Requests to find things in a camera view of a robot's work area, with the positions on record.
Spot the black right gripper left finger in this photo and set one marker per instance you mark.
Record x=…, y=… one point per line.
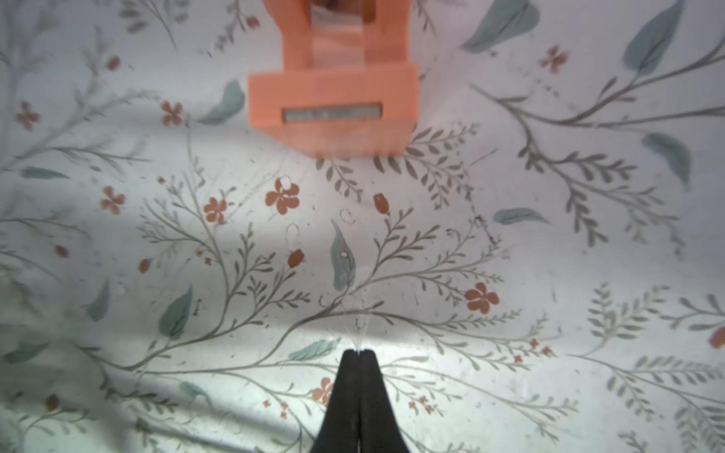
x=340, y=430

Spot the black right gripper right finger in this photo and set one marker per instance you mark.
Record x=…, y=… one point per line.
x=379, y=432

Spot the clear tape roll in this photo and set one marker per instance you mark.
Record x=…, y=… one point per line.
x=337, y=28

